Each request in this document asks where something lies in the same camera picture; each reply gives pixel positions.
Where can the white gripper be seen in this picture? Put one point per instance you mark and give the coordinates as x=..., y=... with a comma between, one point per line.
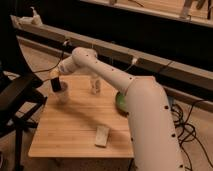
x=54, y=73

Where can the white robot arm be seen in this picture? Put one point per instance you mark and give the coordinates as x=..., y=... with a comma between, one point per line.
x=153, y=135

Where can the green ceramic bowl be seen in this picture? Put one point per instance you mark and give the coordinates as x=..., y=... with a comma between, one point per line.
x=120, y=102

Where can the wooden table board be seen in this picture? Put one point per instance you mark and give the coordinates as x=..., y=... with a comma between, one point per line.
x=69, y=129

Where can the white spray bottle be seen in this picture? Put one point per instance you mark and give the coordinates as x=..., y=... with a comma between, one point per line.
x=35, y=19

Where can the white sponge block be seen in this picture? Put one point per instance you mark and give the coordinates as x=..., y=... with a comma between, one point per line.
x=101, y=136

